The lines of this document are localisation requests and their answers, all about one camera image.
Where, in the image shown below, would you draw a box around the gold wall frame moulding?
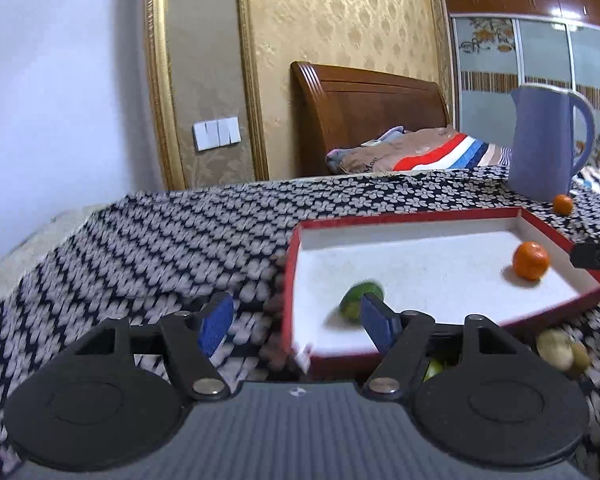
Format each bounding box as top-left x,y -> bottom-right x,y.
144,0 -> 270,190

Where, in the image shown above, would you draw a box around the floral navy tablecloth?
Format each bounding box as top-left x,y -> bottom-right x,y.
0,167 -> 600,479

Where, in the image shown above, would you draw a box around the small orange by pitcher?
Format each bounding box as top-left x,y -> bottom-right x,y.
553,194 -> 574,217

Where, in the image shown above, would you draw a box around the red shallow box tray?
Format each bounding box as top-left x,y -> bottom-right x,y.
280,207 -> 600,376

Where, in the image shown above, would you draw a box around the yellow longan fruit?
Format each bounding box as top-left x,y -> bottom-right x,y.
535,330 -> 574,372

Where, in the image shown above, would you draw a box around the large orange mandarin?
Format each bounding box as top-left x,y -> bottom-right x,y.
512,242 -> 550,282

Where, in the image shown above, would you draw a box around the brown longan fruit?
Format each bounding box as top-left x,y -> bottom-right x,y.
568,340 -> 591,378

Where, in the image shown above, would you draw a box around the green pepper piece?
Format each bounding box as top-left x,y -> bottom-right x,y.
338,281 -> 384,324

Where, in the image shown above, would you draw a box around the striped bed quilt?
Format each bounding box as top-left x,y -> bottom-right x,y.
325,126 -> 600,192

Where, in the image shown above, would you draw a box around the white wall switch panel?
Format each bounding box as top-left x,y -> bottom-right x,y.
192,117 -> 242,152

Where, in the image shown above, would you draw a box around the wooden bed headboard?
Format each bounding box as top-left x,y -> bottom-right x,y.
290,61 -> 451,177

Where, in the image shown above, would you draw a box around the blue ceramic pitcher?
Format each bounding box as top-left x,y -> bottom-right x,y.
508,82 -> 596,202

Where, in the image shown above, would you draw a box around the green tomato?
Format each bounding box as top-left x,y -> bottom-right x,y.
424,359 -> 445,382

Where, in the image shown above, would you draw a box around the sliding wardrobe doors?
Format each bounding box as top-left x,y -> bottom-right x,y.
451,14 -> 600,168

